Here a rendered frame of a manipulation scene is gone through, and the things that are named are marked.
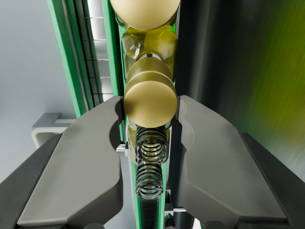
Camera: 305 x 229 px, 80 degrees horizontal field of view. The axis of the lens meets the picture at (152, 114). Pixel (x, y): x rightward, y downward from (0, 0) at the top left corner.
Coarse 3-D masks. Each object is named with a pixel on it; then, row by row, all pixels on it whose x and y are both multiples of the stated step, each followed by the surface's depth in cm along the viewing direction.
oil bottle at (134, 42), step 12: (132, 36) 17; (144, 36) 17; (156, 36) 17; (168, 36) 17; (132, 48) 16; (144, 48) 16; (156, 48) 16; (168, 48) 16; (132, 60) 17; (168, 60) 17
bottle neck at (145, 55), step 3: (144, 54) 16; (147, 54) 16; (150, 54) 16; (153, 54) 16; (156, 54) 16; (138, 57) 16; (141, 57) 16; (144, 57) 15; (153, 57) 15; (156, 57) 15; (159, 57) 16; (162, 60) 16
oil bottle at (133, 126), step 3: (129, 120) 21; (171, 120) 21; (129, 123) 21; (132, 123) 21; (168, 123) 21; (171, 123) 21; (132, 126) 21; (135, 126) 21; (165, 126) 21; (168, 126) 21; (135, 129) 21
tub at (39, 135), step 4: (36, 128) 52; (40, 128) 52; (44, 128) 52; (48, 128) 52; (52, 128) 52; (56, 128) 52; (60, 128) 52; (64, 128) 52; (32, 132) 52; (36, 132) 52; (40, 132) 55; (44, 132) 57; (48, 132) 58; (52, 132) 60; (56, 132) 61; (60, 132) 61; (32, 136) 52; (36, 136) 53; (40, 136) 55; (44, 136) 57; (48, 136) 59; (36, 140) 53; (40, 140) 55; (44, 140) 57; (36, 144) 54; (40, 144) 55
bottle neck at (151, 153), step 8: (144, 128) 17; (152, 128) 16; (160, 128) 17; (136, 136) 17; (144, 136) 16; (152, 136) 15; (160, 136) 16; (136, 144) 16; (144, 144) 18; (152, 144) 18; (160, 144) 15; (136, 152) 16; (144, 152) 17; (152, 152) 17; (160, 152) 17; (144, 160) 16; (152, 160) 16; (160, 160) 17
